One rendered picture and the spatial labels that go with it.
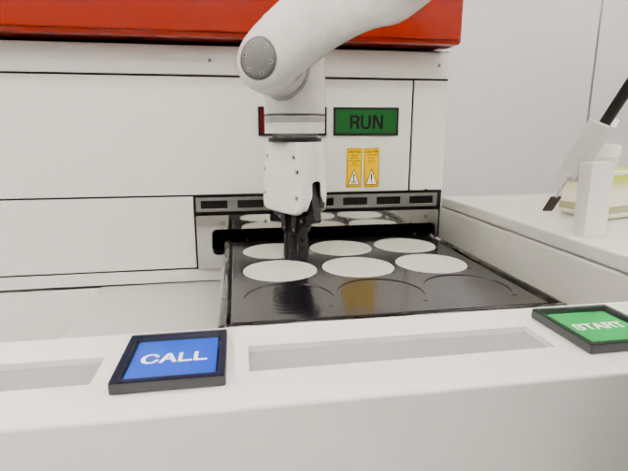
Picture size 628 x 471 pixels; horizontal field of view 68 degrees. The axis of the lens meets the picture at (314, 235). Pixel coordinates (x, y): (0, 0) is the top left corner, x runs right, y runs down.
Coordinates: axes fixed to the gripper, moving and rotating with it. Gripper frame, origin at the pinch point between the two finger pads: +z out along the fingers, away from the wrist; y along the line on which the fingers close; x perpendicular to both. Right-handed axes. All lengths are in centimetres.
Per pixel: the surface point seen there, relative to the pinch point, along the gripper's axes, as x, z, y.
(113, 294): -20.6, 9.9, -23.3
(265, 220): 3.5, -1.2, -14.5
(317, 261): 1.6, 2.0, 3.0
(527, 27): 198, -67, -83
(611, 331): -6.9, -4.3, 44.6
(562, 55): 216, -54, -73
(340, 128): 16.0, -16.8, -9.3
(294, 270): -3.5, 2.0, 4.8
